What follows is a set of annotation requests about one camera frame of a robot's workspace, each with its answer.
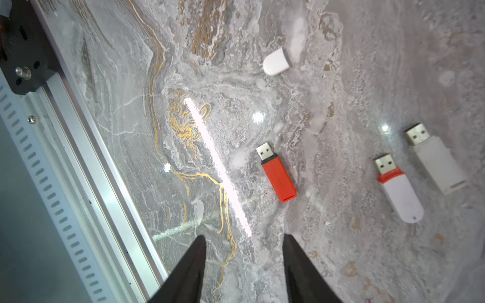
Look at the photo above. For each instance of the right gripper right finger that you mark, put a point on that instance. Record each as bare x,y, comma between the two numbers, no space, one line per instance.
303,281

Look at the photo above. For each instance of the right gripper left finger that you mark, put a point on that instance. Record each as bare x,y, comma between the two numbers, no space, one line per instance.
185,282

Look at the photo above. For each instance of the white usb cap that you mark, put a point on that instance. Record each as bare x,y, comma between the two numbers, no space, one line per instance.
275,63

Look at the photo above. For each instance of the aluminium front rail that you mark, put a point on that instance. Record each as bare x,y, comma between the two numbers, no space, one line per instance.
70,231

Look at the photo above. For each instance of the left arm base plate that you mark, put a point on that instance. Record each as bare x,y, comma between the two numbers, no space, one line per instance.
27,57

